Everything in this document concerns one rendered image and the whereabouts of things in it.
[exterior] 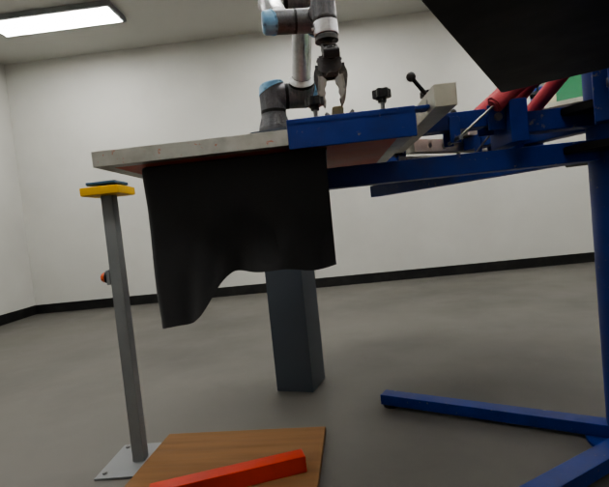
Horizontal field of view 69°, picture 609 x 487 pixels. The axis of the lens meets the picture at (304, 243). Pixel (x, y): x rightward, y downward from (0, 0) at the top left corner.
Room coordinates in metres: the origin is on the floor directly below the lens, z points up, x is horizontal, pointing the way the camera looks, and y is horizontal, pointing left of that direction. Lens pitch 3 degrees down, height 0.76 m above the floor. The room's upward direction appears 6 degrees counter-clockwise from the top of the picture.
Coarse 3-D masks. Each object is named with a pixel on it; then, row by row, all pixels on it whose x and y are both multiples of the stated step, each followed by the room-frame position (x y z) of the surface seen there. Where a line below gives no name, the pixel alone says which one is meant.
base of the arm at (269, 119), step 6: (270, 108) 2.02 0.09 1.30; (276, 108) 2.02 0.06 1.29; (282, 108) 2.04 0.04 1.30; (264, 114) 2.04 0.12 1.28; (270, 114) 2.02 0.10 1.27; (276, 114) 2.02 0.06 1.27; (282, 114) 2.03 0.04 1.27; (264, 120) 2.03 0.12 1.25; (270, 120) 2.01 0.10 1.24; (276, 120) 2.01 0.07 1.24; (282, 120) 2.02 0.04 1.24; (264, 126) 2.02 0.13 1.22; (270, 126) 2.00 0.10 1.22; (276, 126) 2.00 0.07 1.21; (282, 126) 2.01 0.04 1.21
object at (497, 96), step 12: (552, 84) 1.52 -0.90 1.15; (492, 96) 1.24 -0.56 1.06; (504, 96) 1.23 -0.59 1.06; (516, 96) 1.24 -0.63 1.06; (528, 96) 1.50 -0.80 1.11; (540, 96) 1.56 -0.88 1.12; (552, 96) 1.55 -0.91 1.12; (480, 108) 1.36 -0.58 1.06; (528, 108) 1.61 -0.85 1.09; (540, 108) 1.58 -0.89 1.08
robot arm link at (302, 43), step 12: (288, 0) 1.72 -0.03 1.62; (300, 0) 1.73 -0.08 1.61; (300, 36) 1.84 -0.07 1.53; (300, 48) 1.88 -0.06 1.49; (300, 60) 1.92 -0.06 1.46; (300, 72) 1.96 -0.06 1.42; (288, 84) 2.04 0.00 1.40; (300, 84) 2.00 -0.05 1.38; (312, 84) 2.02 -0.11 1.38; (300, 96) 2.03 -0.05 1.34
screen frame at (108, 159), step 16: (160, 144) 1.07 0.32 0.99; (176, 144) 1.07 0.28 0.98; (192, 144) 1.07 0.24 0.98; (208, 144) 1.07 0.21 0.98; (224, 144) 1.07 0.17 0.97; (240, 144) 1.06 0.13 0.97; (256, 144) 1.06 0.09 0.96; (272, 144) 1.06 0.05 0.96; (288, 144) 1.06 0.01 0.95; (400, 144) 1.21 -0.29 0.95; (96, 160) 1.08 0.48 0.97; (112, 160) 1.08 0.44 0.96; (128, 160) 1.08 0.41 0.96; (144, 160) 1.08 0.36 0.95; (160, 160) 1.09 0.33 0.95; (384, 160) 1.54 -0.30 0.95
